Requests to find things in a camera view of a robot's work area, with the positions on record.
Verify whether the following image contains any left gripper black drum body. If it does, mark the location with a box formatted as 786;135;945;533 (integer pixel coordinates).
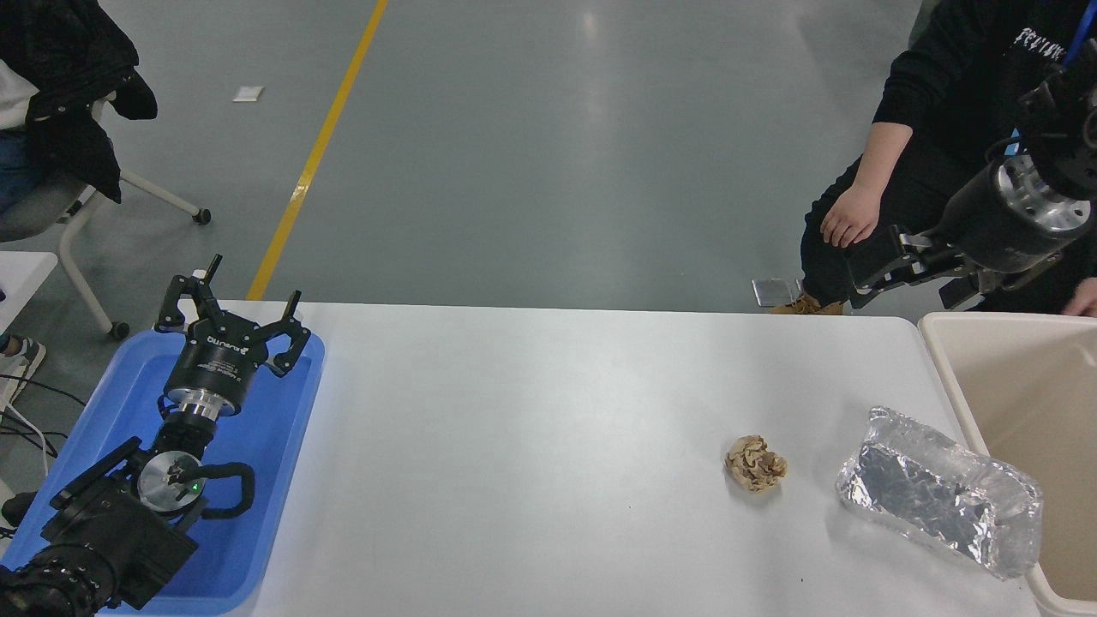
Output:
163;315;269;412

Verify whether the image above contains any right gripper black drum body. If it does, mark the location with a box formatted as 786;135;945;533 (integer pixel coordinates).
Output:
936;167;1069;276

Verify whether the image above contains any foil tray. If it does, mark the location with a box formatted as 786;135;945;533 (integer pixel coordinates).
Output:
836;406;1045;580

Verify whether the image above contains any metal floor plate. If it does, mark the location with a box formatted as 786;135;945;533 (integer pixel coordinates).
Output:
752;278;803;308

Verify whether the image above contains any standing person's shoe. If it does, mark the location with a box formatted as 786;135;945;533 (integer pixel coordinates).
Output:
770;291;845;316

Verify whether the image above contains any blue plastic tray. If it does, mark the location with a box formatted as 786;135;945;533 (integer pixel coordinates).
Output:
0;328;327;616

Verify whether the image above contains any large pale bin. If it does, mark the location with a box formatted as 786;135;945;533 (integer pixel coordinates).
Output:
919;311;1097;617

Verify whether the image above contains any standing person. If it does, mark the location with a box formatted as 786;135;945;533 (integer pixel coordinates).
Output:
800;0;1097;316

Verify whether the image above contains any small white table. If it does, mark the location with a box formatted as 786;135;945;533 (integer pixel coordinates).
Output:
0;251;59;335

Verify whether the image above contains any seated person's shoe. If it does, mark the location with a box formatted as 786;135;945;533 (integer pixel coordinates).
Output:
0;336;48;408

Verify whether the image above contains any grey chair with white legs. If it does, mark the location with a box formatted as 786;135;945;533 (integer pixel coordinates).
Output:
0;90;213;340

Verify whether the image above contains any crumpled tan paper ball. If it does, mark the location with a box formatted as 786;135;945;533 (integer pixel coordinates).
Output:
725;434;788;494

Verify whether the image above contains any seated person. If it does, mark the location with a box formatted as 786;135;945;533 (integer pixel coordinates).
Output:
0;0;159;215

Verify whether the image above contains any black floor cable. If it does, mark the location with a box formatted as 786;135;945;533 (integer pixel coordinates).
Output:
0;373;88;408

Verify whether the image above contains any white floor cable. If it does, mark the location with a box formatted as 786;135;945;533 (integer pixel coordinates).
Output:
0;403;52;476

